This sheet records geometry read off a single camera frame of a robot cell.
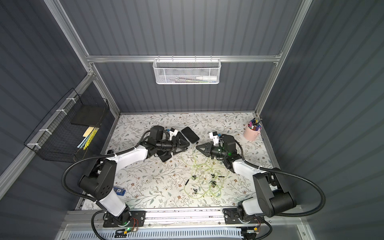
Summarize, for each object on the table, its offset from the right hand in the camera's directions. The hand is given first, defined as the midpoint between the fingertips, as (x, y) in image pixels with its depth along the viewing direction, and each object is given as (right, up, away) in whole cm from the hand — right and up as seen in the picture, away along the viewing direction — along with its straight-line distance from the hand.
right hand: (198, 148), depth 80 cm
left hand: (-5, 0, +1) cm, 5 cm away
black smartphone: (-6, +6, +28) cm, 29 cm away
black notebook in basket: (-60, +18, +2) cm, 63 cm away
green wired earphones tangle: (+5, -18, +6) cm, 20 cm away
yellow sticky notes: (-57, +9, -5) cm, 58 cm away
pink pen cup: (+35, +10, +16) cm, 40 cm away
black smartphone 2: (-18, -3, -5) cm, 19 cm away
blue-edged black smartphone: (-12, +5, +28) cm, 31 cm away
